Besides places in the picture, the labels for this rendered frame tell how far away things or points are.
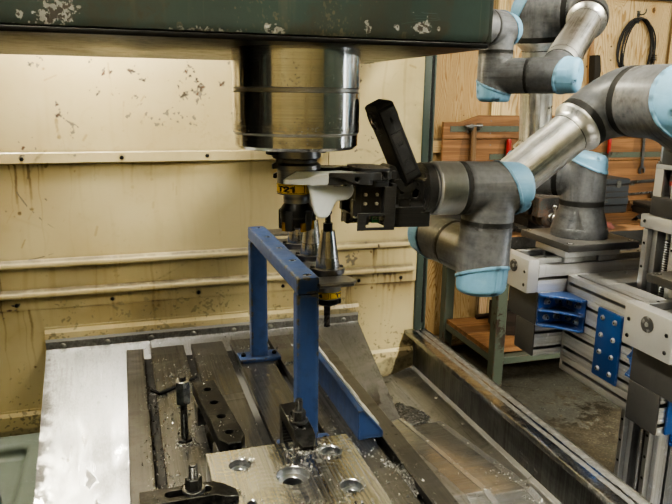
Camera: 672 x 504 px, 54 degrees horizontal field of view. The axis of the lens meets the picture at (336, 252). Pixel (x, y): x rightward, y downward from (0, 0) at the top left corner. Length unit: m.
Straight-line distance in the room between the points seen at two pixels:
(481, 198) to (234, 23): 0.41
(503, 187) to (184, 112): 1.09
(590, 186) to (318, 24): 1.25
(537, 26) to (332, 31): 1.15
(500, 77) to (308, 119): 0.79
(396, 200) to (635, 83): 0.45
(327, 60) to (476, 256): 0.36
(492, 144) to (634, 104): 2.87
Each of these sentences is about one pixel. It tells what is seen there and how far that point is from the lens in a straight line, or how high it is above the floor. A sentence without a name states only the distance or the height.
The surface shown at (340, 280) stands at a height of 1.22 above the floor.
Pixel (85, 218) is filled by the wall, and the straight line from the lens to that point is 1.87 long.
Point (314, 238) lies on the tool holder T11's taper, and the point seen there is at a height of 1.26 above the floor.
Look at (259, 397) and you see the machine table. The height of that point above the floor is 0.90.
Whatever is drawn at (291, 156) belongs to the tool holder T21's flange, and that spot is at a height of 1.45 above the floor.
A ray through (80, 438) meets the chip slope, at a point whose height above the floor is 0.72.
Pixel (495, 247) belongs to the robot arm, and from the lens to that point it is 0.96.
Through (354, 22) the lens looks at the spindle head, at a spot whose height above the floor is 1.61.
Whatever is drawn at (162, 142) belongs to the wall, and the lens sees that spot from 1.84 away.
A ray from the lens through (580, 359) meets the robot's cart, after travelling 1.88.
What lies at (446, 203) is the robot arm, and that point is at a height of 1.39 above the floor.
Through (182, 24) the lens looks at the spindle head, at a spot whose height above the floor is 1.60.
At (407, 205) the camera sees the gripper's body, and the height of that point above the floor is 1.38.
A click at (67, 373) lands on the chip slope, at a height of 0.81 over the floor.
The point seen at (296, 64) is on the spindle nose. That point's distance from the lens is 0.78.
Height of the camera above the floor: 1.53
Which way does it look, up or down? 13 degrees down
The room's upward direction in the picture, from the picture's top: 1 degrees clockwise
